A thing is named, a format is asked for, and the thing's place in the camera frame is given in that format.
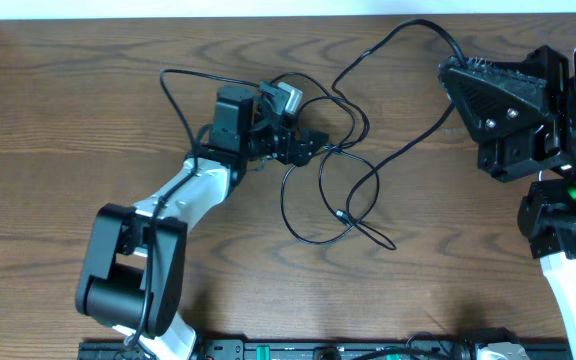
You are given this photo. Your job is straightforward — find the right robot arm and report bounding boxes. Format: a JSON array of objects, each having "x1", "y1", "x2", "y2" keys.
[{"x1": 439, "y1": 46, "x2": 576, "y2": 359}]

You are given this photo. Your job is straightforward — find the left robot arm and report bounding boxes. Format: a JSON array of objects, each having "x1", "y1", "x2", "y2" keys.
[{"x1": 75, "y1": 82, "x2": 328, "y2": 359}]

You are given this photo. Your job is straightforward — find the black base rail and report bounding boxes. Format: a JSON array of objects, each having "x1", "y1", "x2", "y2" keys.
[{"x1": 77, "y1": 327, "x2": 572, "y2": 360}]

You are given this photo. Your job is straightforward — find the black USB cable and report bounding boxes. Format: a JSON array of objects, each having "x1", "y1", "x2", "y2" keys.
[{"x1": 267, "y1": 18, "x2": 469, "y2": 251}]

